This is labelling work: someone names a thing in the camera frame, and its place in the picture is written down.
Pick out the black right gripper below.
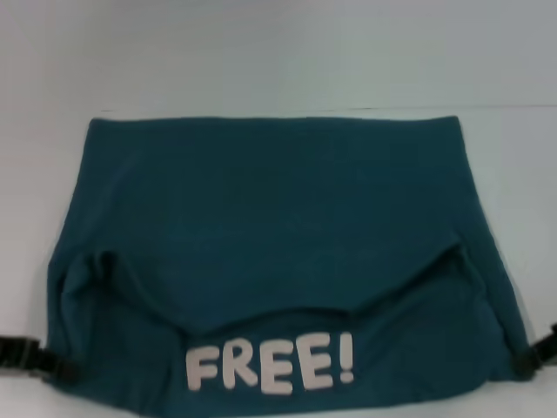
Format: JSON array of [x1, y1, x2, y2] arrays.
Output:
[[513, 321, 557, 375]]

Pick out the blue t-shirt with white print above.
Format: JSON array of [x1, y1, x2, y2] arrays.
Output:
[[43, 115, 534, 397]]

